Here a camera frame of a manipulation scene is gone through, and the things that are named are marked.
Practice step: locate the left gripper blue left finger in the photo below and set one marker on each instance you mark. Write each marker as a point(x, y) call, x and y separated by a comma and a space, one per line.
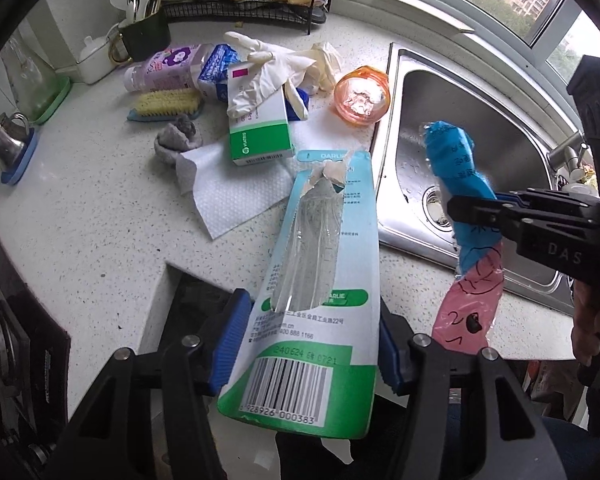
point(228, 329)

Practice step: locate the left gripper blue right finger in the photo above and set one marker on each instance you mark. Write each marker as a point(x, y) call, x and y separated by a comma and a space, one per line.
point(394, 354)

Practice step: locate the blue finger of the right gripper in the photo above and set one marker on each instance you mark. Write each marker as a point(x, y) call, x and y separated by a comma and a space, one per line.
point(476, 221)
point(513, 198)

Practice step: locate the toothbrush blister package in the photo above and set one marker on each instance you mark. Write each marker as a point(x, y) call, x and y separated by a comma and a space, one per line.
point(307, 362)

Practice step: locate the blue pink plastic wrapper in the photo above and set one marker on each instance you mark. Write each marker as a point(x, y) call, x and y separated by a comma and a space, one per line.
point(469, 307)

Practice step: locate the white paper towel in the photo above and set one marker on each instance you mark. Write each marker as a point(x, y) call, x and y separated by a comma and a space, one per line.
point(226, 195)

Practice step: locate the orange plastic cup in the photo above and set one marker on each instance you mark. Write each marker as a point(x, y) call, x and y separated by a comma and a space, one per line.
point(362, 97)

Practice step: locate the green white medicine box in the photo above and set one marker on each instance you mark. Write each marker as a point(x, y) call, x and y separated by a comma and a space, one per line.
point(262, 133)

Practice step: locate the grey rag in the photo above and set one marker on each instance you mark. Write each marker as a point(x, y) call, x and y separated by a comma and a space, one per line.
point(176, 138)

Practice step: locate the white latex gloves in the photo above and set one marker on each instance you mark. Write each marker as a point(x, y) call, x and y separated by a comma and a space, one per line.
point(315, 69)

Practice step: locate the blue tissue pack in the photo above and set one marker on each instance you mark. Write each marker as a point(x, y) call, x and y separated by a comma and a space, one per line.
point(212, 80)

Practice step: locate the purple label plastic bottle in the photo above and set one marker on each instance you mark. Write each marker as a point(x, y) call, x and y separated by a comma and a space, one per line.
point(170, 69)

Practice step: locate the person's right hand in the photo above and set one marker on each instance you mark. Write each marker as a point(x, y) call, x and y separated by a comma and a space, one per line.
point(586, 324)

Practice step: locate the stainless steel sink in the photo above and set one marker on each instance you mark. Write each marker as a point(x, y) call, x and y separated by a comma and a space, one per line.
point(510, 150)

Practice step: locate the grey gooseneck faucet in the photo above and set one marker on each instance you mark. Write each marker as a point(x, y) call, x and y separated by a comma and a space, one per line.
point(568, 154)

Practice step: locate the blue bottle cap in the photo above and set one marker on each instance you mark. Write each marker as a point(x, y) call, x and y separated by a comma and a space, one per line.
point(297, 104)

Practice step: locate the yellow scrub brush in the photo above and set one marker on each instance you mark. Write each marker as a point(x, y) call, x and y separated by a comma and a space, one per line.
point(165, 105)

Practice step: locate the blue coaster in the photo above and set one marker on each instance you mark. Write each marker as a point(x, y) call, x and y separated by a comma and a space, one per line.
point(12, 177)

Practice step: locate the green carafe coaster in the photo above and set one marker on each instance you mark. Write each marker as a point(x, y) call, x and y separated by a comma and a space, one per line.
point(55, 103)

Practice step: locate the small white lidded pot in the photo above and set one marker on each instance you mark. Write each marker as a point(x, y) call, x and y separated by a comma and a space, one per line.
point(94, 62)

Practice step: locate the dark green utensil mug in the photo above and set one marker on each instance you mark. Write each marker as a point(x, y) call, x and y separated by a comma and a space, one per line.
point(138, 41)

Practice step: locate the small steel teapot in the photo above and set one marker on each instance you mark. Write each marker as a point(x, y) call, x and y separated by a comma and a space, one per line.
point(14, 135)

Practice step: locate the glass carafe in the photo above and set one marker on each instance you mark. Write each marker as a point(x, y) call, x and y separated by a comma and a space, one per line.
point(34, 83)

